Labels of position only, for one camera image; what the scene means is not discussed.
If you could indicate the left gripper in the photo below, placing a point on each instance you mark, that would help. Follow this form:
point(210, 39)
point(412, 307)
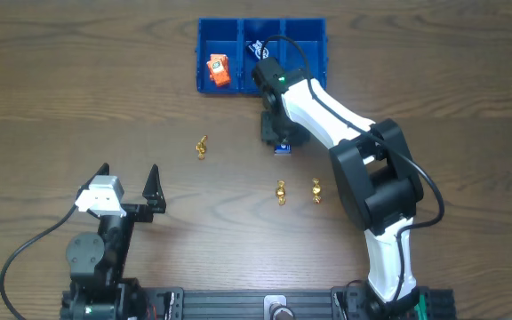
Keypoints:
point(138, 213)

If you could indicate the gold candy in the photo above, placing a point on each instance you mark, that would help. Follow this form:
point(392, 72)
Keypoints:
point(316, 190)
point(281, 192)
point(201, 147)

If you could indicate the blue candy pack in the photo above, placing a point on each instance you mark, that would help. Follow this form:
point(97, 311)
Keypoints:
point(256, 48)
point(282, 149)

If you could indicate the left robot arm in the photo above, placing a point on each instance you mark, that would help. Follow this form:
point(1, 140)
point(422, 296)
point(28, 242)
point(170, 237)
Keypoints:
point(114, 249)

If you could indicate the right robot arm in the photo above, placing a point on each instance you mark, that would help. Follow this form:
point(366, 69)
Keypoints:
point(385, 195)

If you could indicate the blue tray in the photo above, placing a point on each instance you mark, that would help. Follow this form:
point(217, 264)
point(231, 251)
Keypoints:
point(220, 31)

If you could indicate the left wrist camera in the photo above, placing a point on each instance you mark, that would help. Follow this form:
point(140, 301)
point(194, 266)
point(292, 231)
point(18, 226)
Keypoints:
point(100, 195)

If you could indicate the mounting rail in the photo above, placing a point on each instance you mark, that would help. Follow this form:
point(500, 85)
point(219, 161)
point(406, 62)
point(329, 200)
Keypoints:
point(229, 304)

